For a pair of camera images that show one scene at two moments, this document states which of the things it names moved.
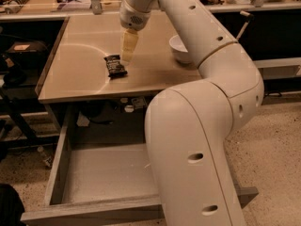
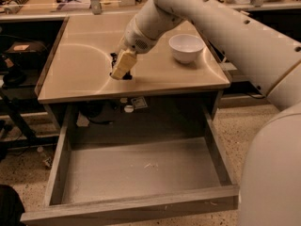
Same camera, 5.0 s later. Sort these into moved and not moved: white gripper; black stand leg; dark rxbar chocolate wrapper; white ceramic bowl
Moved: white gripper; dark rxbar chocolate wrapper
Not moved: black stand leg; white ceramic bowl
